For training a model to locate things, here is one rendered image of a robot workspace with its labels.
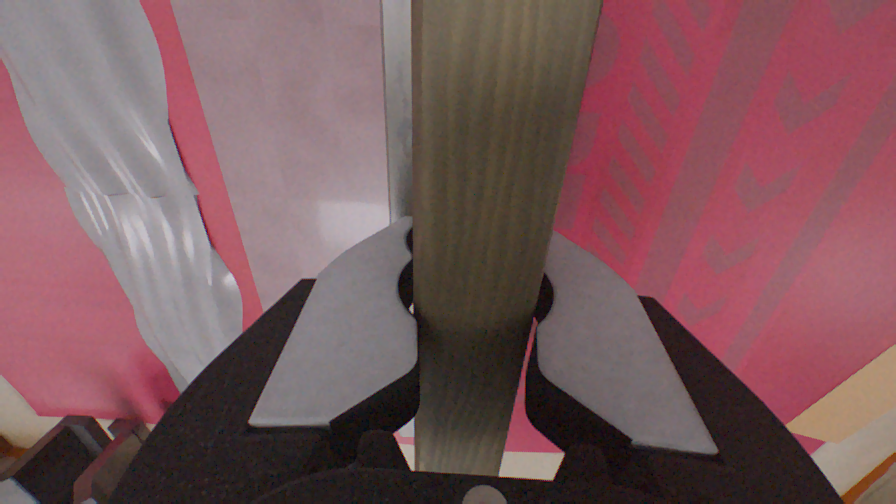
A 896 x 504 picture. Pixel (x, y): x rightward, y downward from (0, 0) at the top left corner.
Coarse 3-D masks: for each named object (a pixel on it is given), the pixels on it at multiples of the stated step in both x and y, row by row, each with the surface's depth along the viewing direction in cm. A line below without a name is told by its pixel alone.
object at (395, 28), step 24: (384, 0) 10; (408, 0) 10; (384, 24) 10; (408, 24) 10; (384, 48) 11; (408, 48) 11; (384, 72) 11; (408, 72) 11; (384, 96) 11; (408, 96) 11; (408, 120) 12; (408, 144) 12; (408, 168) 13; (408, 192) 13; (408, 432) 21
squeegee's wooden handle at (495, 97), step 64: (448, 0) 5; (512, 0) 5; (576, 0) 5; (448, 64) 5; (512, 64) 5; (576, 64) 5; (448, 128) 6; (512, 128) 6; (448, 192) 6; (512, 192) 6; (448, 256) 7; (512, 256) 7; (448, 320) 8; (512, 320) 8; (448, 384) 9; (512, 384) 9; (448, 448) 10
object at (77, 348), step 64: (0, 192) 18; (64, 192) 18; (0, 256) 20; (64, 256) 20; (256, 256) 19; (320, 256) 19; (832, 256) 17; (0, 320) 23; (64, 320) 23; (128, 320) 22; (832, 320) 19; (64, 384) 26; (128, 384) 26; (768, 384) 22; (832, 384) 22; (512, 448) 27
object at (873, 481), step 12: (0, 444) 30; (0, 456) 30; (12, 456) 30; (0, 468) 29; (876, 468) 26; (888, 468) 25; (864, 480) 27; (876, 480) 26; (888, 480) 25; (852, 492) 27; (864, 492) 27; (876, 492) 26; (888, 492) 25
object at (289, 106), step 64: (192, 0) 13; (256, 0) 13; (320, 0) 13; (0, 64) 15; (192, 64) 15; (256, 64) 14; (320, 64) 14; (0, 128) 16; (192, 128) 16; (256, 128) 16; (320, 128) 16; (384, 128) 15; (256, 192) 17; (320, 192) 17; (384, 192) 17
